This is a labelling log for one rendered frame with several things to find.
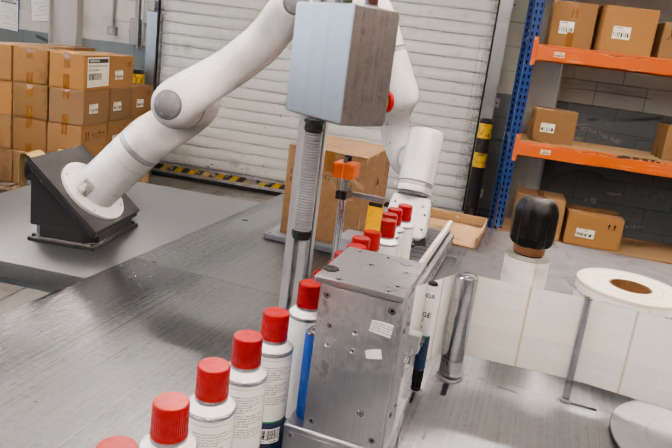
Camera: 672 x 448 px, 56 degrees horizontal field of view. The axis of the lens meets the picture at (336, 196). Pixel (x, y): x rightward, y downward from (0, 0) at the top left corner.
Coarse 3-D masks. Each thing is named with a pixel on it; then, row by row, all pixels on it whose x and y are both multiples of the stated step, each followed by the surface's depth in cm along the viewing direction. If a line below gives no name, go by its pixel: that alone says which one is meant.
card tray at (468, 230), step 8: (432, 208) 235; (432, 216) 235; (440, 216) 234; (448, 216) 233; (456, 216) 232; (464, 216) 232; (472, 216) 231; (432, 224) 225; (440, 224) 227; (456, 224) 229; (464, 224) 231; (472, 224) 231; (480, 224) 230; (456, 232) 219; (464, 232) 220; (472, 232) 221; (480, 232) 209; (456, 240) 209; (464, 240) 210; (472, 240) 211; (472, 248) 203
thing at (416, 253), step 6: (432, 228) 202; (432, 234) 195; (438, 234) 196; (414, 240) 186; (426, 240) 188; (432, 240) 189; (444, 240) 191; (426, 246) 182; (438, 246) 183; (414, 252) 175; (420, 252) 175; (414, 258) 170; (420, 258) 170; (432, 258) 172
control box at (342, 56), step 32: (320, 32) 103; (352, 32) 97; (384, 32) 100; (320, 64) 104; (352, 64) 98; (384, 64) 102; (288, 96) 112; (320, 96) 104; (352, 96) 100; (384, 96) 104
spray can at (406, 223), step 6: (402, 204) 140; (408, 204) 141; (408, 210) 138; (402, 216) 139; (408, 216) 139; (402, 222) 139; (408, 222) 139; (408, 228) 138; (408, 234) 139; (408, 240) 139; (402, 246) 139; (408, 246) 140; (402, 252) 140; (408, 252) 141; (408, 258) 141
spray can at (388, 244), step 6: (384, 222) 124; (390, 222) 124; (396, 222) 125; (384, 228) 124; (390, 228) 124; (384, 234) 125; (390, 234) 125; (384, 240) 125; (390, 240) 125; (396, 240) 126; (384, 246) 124; (390, 246) 124; (396, 246) 125; (384, 252) 124; (390, 252) 125; (396, 252) 126
